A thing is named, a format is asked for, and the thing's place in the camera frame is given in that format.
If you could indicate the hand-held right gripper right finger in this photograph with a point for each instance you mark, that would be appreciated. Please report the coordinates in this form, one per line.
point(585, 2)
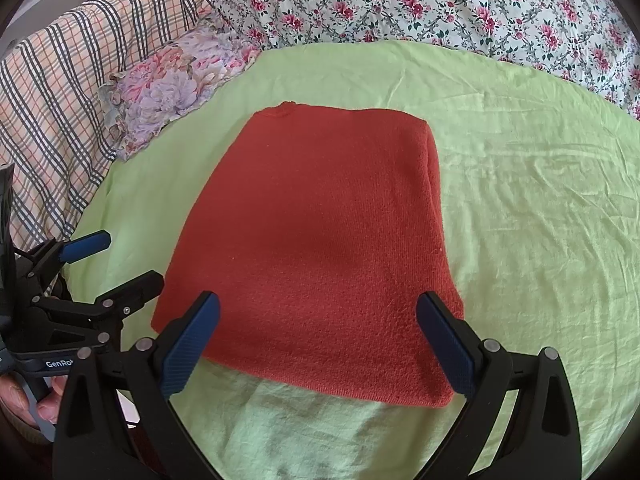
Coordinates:
point(447, 345)

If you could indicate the red floral quilt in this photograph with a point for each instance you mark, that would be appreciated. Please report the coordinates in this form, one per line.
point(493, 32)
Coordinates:
point(425, 0)

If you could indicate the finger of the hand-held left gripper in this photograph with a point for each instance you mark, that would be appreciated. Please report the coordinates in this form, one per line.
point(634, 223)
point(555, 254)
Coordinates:
point(85, 246)
point(135, 292)

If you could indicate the person's left hand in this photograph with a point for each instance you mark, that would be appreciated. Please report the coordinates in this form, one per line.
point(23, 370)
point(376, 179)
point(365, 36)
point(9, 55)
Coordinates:
point(12, 395)

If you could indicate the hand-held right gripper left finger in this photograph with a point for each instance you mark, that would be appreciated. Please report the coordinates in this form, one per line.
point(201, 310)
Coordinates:
point(192, 345)

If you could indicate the orange knit sweater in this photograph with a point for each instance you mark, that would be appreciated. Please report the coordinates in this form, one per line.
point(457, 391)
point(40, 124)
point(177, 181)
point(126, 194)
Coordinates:
point(310, 235)

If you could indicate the light green bed sheet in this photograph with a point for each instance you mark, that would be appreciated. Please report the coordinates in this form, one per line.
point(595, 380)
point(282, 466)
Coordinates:
point(525, 210)

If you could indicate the plaid blanket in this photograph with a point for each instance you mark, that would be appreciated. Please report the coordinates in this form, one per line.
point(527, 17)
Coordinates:
point(75, 85)

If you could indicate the purple floral pillow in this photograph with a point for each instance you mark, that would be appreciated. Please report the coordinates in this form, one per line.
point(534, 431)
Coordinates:
point(170, 80)

